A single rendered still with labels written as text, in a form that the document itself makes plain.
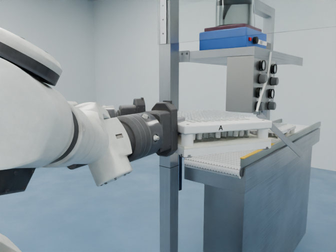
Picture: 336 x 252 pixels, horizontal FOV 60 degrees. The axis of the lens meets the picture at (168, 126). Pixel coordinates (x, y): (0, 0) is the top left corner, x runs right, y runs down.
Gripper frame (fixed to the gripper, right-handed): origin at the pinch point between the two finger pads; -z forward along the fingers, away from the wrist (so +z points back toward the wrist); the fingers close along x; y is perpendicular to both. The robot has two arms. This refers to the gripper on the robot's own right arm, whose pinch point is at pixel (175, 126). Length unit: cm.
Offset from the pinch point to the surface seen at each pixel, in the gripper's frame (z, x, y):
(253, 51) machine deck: -44.3, -20.1, 3.3
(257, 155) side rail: -59, 20, 2
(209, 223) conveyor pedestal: -59, 56, -20
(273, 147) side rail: -77, 20, 3
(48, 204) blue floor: -94, 105, -207
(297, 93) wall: -376, 10, -44
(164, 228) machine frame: -40, 53, -32
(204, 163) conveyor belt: -47, 23, -16
